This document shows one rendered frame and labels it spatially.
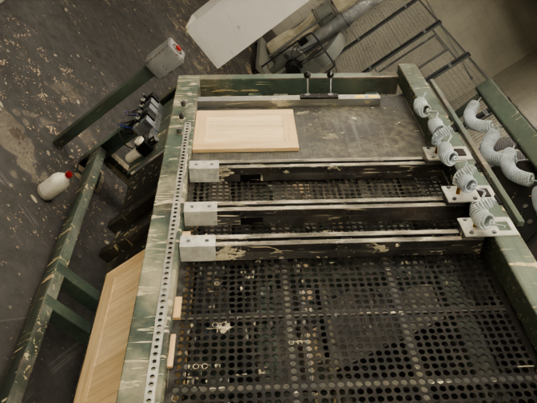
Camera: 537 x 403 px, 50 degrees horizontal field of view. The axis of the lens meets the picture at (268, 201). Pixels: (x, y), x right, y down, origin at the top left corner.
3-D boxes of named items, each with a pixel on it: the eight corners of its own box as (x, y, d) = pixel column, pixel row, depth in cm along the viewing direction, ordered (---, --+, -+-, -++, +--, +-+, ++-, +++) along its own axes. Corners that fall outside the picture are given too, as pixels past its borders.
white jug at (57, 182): (38, 181, 301) (65, 161, 295) (53, 193, 306) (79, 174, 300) (33, 193, 294) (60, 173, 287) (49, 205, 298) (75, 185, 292)
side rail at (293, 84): (200, 92, 324) (200, 74, 317) (394, 89, 328) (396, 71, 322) (200, 97, 319) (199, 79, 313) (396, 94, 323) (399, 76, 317)
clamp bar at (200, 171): (191, 172, 249) (186, 123, 234) (460, 166, 253) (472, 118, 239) (189, 185, 241) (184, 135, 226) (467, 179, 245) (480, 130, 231)
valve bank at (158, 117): (122, 103, 298) (156, 77, 291) (141, 122, 306) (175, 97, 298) (104, 154, 259) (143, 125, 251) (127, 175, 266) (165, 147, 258)
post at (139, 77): (54, 137, 334) (149, 62, 309) (62, 144, 337) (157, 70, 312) (52, 142, 329) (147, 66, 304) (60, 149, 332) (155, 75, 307)
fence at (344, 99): (198, 103, 300) (197, 96, 298) (377, 101, 304) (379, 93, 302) (197, 108, 296) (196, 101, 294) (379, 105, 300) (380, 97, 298)
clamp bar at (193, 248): (182, 246, 210) (177, 193, 195) (501, 238, 214) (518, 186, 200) (180, 265, 202) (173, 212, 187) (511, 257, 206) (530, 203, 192)
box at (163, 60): (145, 56, 310) (170, 36, 304) (161, 72, 316) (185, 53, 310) (142, 65, 300) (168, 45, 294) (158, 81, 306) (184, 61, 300)
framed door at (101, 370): (109, 276, 269) (106, 273, 268) (199, 218, 251) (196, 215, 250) (63, 460, 197) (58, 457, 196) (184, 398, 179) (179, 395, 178)
